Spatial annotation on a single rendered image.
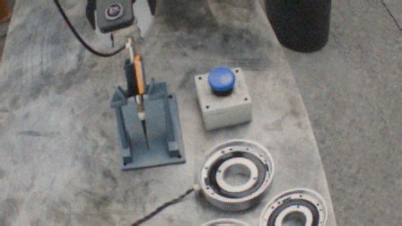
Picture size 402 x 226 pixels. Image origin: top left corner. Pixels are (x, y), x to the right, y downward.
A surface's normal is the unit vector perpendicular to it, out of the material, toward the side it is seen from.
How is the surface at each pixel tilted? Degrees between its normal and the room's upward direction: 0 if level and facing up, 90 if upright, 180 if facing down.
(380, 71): 0
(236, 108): 90
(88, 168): 0
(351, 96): 0
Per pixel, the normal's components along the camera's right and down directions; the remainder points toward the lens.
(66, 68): -0.09, -0.62
